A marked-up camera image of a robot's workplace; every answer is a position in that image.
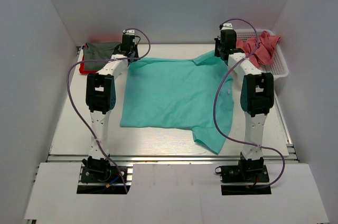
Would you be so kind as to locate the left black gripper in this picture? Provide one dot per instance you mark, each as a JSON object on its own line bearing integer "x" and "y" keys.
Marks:
{"x": 136, "y": 48}

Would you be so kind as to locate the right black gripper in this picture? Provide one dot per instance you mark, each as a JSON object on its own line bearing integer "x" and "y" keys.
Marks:
{"x": 218, "y": 40}

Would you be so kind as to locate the teal t shirt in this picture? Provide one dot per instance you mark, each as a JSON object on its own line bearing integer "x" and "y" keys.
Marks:
{"x": 182, "y": 94}

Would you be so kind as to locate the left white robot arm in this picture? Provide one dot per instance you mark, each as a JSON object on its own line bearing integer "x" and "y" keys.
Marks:
{"x": 101, "y": 99}

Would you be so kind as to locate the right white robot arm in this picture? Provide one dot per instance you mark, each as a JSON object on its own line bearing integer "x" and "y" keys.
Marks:
{"x": 256, "y": 100}

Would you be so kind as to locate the folded grey t shirt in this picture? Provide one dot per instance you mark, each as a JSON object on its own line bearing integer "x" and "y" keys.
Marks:
{"x": 103, "y": 51}

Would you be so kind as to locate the crumpled pink t shirt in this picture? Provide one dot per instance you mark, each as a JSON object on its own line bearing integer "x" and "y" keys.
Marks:
{"x": 263, "y": 48}

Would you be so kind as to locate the folded red t shirt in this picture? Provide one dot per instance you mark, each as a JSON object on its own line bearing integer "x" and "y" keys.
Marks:
{"x": 88, "y": 67}

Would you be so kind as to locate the white plastic basket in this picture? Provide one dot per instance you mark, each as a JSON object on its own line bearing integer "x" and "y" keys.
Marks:
{"x": 279, "y": 67}

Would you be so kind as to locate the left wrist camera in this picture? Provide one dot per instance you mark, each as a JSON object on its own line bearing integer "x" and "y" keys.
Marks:
{"x": 129, "y": 32}

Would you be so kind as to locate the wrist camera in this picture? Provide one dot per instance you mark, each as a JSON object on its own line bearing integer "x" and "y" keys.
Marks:
{"x": 129, "y": 32}
{"x": 225, "y": 26}

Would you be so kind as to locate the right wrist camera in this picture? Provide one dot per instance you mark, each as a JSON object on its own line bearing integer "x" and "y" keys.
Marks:
{"x": 225, "y": 26}

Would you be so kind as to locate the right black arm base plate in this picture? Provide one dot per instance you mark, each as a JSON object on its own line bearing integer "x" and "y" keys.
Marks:
{"x": 234, "y": 182}

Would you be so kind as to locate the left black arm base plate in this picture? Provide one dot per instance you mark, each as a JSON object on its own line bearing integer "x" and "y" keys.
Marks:
{"x": 101, "y": 177}

